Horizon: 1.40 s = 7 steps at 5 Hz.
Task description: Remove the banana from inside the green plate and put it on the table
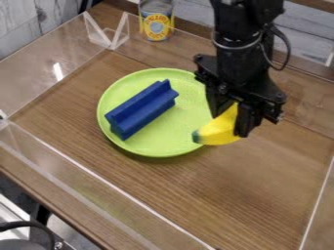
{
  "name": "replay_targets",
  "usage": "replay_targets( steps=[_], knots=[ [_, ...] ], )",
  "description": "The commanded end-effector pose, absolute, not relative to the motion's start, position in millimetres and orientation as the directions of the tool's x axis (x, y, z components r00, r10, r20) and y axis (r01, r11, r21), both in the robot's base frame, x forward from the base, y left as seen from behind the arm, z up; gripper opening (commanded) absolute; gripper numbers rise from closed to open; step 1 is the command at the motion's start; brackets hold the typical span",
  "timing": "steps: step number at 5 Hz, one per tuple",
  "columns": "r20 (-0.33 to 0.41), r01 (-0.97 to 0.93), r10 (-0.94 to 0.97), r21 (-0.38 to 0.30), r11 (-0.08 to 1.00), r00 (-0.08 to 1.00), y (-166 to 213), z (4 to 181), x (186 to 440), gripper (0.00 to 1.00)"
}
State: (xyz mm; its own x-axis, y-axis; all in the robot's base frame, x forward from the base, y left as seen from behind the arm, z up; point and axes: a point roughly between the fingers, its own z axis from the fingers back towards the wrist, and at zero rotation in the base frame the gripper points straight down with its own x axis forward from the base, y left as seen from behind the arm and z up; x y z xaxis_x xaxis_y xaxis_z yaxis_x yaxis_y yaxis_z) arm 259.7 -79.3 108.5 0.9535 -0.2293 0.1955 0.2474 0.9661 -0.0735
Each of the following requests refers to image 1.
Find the clear acrylic corner bracket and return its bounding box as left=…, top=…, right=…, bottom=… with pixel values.
left=83, top=12, right=130, bottom=51

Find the black metal table bracket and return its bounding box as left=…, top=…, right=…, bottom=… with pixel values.
left=28, top=203, right=77, bottom=250

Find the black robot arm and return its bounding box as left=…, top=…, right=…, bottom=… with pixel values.
left=195, top=0, right=288, bottom=138

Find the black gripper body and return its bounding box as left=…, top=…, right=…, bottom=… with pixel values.
left=194, top=38, right=288, bottom=124

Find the black cable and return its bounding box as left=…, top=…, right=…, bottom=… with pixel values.
left=0, top=220, right=57, bottom=250

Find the yellow toy banana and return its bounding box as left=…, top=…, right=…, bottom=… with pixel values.
left=193, top=104, right=241, bottom=146

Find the green round plate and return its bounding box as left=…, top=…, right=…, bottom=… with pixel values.
left=97, top=67, right=212, bottom=157

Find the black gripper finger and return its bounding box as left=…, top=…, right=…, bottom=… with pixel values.
left=234, top=103, right=262, bottom=138
left=206, top=87, right=236, bottom=118

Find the blue plastic block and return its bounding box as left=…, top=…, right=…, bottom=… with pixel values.
left=105, top=79, right=179, bottom=141

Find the yellow labelled tin can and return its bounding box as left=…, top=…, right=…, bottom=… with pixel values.
left=139, top=0, right=174, bottom=42

